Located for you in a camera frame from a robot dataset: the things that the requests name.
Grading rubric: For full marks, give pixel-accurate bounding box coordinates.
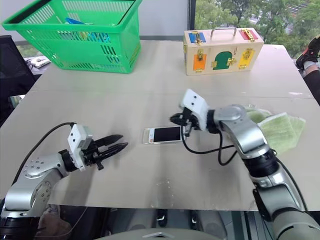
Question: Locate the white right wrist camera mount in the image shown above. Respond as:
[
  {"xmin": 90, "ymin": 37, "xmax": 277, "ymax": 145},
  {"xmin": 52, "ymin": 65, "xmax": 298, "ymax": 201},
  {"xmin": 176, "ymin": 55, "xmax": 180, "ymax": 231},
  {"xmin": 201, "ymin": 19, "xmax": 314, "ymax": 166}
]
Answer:
[{"xmin": 178, "ymin": 88, "xmax": 210, "ymax": 131}]

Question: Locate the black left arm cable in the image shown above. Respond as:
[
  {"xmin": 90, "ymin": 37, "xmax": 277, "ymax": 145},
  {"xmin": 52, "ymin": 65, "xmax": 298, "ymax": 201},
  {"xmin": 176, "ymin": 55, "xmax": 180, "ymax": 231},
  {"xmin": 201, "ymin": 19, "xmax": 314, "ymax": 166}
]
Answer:
[{"xmin": 11, "ymin": 122, "xmax": 76, "ymax": 186}]

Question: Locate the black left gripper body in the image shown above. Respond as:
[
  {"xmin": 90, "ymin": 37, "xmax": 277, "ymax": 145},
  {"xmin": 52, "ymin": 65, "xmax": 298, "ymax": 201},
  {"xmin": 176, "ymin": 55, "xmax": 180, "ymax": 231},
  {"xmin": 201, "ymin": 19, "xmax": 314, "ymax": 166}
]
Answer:
[{"xmin": 80, "ymin": 140, "xmax": 105, "ymax": 172}]

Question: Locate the black orange shoe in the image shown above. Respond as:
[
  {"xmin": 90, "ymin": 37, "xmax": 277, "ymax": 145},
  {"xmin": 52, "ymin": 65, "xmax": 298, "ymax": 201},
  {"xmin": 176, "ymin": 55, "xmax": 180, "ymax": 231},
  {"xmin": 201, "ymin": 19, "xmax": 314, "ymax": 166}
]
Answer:
[{"xmin": 295, "ymin": 34, "xmax": 320, "ymax": 73}]

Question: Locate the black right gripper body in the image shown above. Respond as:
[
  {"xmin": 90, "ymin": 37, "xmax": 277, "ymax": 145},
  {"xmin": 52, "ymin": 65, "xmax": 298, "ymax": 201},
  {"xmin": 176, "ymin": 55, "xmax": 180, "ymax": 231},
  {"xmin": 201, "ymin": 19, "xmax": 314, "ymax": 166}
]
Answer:
[{"xmin": 179, "ymin": 107, "xmax": 202, "ymax": 131}]

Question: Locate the wooden lock box toy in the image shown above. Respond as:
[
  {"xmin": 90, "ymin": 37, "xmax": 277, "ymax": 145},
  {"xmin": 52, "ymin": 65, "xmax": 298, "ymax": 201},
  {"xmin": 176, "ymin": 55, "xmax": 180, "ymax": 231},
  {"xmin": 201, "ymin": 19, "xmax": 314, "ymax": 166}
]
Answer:
[{"xmin": 182, "ymin": 27, "xmax": 265, "ymax": 76}]

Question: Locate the black mesh office chair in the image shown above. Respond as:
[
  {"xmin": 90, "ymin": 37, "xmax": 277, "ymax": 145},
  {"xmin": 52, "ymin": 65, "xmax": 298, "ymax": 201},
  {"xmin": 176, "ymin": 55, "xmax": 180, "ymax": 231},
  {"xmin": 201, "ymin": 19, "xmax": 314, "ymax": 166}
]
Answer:
[{"xmin": 0, "ymin": 34, "xmax": 38, "ymax": 122}]

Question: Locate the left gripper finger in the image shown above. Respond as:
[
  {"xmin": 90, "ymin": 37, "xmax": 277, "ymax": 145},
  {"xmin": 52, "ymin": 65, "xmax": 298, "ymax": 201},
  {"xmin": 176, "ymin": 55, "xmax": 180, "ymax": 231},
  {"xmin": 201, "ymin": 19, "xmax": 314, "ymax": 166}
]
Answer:
[
  {"xmin": 94, "ymin": 134, "xmax": 124, "ymax": 149},
  {"xmin": 99, "ymin": 142, "xmax": 129, "ymax": 160}
]

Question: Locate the light green towel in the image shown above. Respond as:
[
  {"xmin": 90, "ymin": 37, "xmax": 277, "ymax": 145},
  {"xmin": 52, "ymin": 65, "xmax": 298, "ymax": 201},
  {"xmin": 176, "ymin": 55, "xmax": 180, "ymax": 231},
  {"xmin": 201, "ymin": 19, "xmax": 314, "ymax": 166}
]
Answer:
[{"xmin": 243, "ymin": 104, "xmax": 307, "ymax": 156}]

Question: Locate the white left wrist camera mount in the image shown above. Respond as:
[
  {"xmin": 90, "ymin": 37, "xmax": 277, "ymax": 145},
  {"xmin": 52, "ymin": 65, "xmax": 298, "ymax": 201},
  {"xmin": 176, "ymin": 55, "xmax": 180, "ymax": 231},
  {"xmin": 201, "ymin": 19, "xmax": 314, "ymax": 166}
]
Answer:
[{"xmin": 67, "ymin": 123, "xmax": 94, "ymax": 172}]

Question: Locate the person leg in dark trousers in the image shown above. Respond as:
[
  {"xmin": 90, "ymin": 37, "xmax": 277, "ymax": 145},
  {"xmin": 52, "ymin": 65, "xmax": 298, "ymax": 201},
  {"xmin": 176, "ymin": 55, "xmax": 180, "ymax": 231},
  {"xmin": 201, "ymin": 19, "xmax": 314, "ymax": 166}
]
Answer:
[{"xmin": 302, "ymin": 63, "xmax": 320, "ymax": 106}]

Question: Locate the blue yellow snack packet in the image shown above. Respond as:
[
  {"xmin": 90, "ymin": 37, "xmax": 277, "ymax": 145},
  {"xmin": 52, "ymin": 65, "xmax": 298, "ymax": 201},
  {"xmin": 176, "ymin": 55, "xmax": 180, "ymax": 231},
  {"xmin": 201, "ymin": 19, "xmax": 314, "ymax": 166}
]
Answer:
[{"xmin": 58, "ymin": 30, "xmax": 111, "ymax": 44}]

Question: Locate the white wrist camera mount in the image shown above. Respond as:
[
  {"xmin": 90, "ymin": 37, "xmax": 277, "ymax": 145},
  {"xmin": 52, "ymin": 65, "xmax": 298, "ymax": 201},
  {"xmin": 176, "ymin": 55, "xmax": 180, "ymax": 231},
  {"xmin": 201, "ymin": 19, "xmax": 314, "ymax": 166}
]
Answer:
[
  {"xmin": 67, "ymin": 123, "xmax": 94, "ymax": 172},
  {"xmin": 178, "ymin": 88, "xmax": 210, "ymax": 131}
]

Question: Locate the dark window frame post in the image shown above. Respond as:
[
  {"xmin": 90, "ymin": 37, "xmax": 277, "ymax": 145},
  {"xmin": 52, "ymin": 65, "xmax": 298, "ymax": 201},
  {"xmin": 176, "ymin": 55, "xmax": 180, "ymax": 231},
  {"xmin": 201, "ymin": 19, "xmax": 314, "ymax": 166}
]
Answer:
[{"xmin": 187, "ymin": 0, "xmax": 197, "ymax": 40}]

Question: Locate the green plastic shopping basket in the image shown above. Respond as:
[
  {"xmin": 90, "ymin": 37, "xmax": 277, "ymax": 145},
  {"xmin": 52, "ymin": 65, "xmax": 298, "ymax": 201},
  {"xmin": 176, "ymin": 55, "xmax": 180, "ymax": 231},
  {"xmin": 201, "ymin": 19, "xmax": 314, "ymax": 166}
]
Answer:
[{"xmin": 1, "ymin": 0, "xmax": 143, "ymax": 75}]

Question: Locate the white power strip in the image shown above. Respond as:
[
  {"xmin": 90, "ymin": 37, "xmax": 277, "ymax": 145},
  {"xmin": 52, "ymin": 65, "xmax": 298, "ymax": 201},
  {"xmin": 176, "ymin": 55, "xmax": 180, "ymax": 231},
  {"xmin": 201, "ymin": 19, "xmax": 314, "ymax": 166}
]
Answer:
[{"xmin": 28, "ymin": 57, "xmax": 50, "ymax": 68}]

